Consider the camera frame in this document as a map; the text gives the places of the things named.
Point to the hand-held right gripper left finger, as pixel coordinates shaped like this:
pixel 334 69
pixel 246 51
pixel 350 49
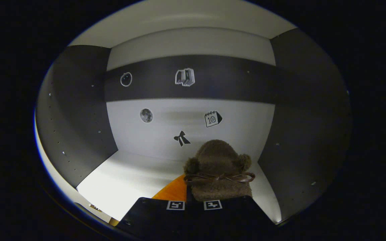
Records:
pixel 152 214

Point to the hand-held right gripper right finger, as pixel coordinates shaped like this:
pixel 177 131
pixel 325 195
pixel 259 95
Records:
pixel 233 214

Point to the brown fuzzy shoe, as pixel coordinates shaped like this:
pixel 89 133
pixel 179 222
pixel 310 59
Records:
pixel 218 160

